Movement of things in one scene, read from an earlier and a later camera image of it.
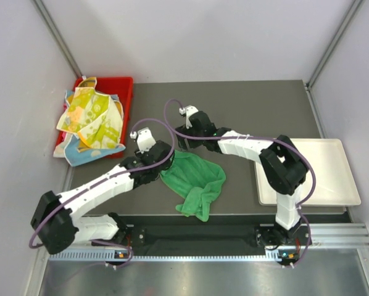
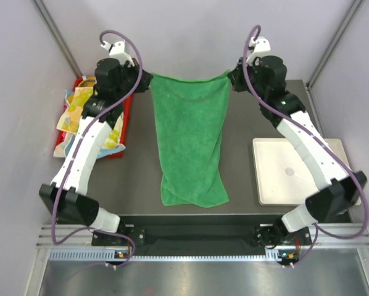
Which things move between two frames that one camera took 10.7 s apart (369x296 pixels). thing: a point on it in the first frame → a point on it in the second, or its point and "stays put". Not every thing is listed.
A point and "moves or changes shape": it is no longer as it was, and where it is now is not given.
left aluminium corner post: x=57 y=36 stays put
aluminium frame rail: x=339 y=235 stays put
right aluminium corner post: x=352 y=13 stays put
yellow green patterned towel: x=97 y=118 stays put
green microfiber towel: x=197 y=180 moves or changes shape
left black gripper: x=139 y=155 → x=144 y=82
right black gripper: x=184 y=131 → x=236 y=76
